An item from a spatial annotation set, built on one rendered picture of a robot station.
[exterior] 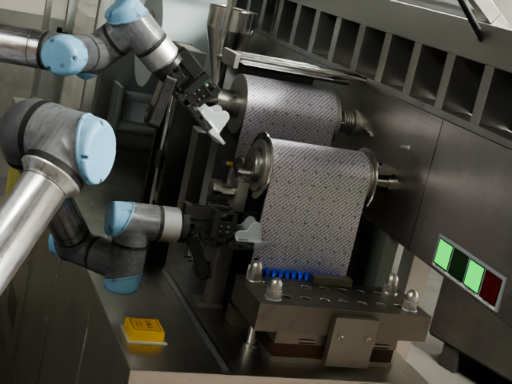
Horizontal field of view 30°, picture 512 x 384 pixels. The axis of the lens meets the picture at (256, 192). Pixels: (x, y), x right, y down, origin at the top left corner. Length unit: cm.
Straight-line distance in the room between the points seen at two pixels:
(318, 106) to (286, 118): 9
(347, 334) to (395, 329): 12
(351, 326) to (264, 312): 19
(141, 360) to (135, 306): 27
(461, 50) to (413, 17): 24
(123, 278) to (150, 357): 19
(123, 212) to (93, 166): 30
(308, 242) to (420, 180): 28
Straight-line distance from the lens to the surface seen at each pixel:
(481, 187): 193
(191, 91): 197
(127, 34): 193
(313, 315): 197
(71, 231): 200
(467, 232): 195
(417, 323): 209
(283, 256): 212
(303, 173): 208
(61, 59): 182
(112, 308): 210
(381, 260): 225
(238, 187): 211
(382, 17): 242
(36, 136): 171
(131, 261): 199
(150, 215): 197
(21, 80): 578
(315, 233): 213
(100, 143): 169
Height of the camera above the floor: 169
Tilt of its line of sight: 14 degrees down
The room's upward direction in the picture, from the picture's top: 13 degrees clockwise
